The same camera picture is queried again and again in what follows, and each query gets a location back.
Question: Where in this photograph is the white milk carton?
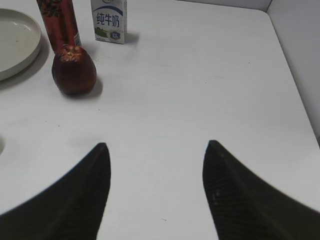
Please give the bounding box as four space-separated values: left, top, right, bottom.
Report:
90 0 128 44

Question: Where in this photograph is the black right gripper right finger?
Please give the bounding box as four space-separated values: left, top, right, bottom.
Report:
202 140 320 240

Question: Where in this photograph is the pale green plate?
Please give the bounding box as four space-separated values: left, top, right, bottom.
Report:
0 8 42 81

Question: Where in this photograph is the red drink bottle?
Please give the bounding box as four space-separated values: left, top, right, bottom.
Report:
36 0 81 53

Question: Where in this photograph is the dark red mangosteen fruit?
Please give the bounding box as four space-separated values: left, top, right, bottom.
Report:
51 44 97 96

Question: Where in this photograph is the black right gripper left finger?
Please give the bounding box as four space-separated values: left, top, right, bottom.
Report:
0 142 111 240

